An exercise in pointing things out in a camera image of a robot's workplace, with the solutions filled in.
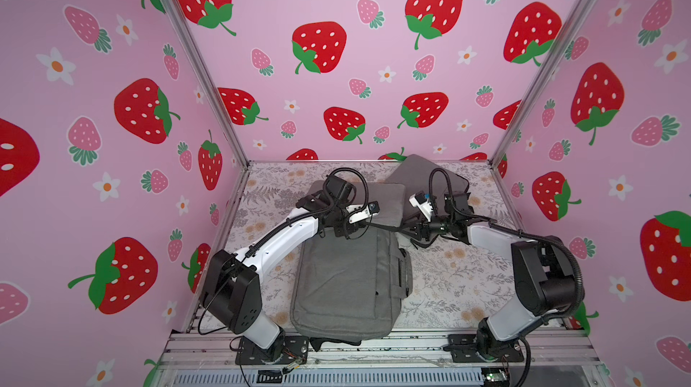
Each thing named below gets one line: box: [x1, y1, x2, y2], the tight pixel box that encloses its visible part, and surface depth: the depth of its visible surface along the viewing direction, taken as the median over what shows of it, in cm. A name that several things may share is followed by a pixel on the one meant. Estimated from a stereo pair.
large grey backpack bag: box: [290, 226, 413, 346], surface depth 82 cm
